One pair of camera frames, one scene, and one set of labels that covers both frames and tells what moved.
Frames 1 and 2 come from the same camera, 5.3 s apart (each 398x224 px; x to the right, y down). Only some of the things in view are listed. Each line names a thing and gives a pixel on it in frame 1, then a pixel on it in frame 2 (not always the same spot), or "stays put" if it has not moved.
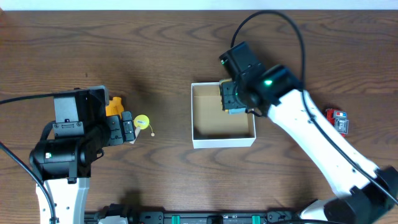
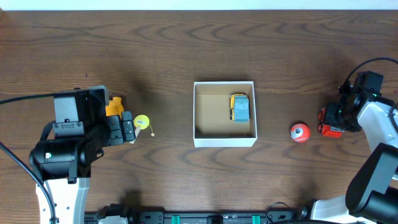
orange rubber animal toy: [115, 107] stays put
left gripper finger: [137, 130] stays put
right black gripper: [231, 100] → [330, 119]
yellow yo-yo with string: [143, 121] stays put
